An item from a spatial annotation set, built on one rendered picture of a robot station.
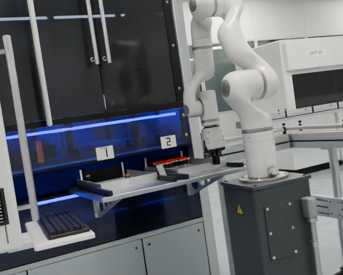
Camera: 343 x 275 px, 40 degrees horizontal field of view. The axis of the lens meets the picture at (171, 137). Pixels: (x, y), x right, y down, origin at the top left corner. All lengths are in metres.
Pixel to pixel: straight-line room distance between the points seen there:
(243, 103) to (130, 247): 0.96
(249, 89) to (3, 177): 0.91
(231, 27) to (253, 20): 6.86
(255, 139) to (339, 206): 1.16
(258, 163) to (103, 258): 0.90
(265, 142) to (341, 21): 8.55
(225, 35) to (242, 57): 0.11
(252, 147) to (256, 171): 0.09
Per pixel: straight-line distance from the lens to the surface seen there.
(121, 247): 2.32
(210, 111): 2.10
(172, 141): 2.38
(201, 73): 2.09
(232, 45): 1.88
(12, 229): 1.59
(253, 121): 1.79
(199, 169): 2.12
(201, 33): 2.10
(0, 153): 1.57
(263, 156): 1.80
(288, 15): 9.32
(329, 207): 2.91
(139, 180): 2.03
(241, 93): 1.75
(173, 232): 2.43
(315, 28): 9.72
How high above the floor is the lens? 1.16
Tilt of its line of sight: 3 degrees down
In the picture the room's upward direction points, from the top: 8 degrees counter-clockwise
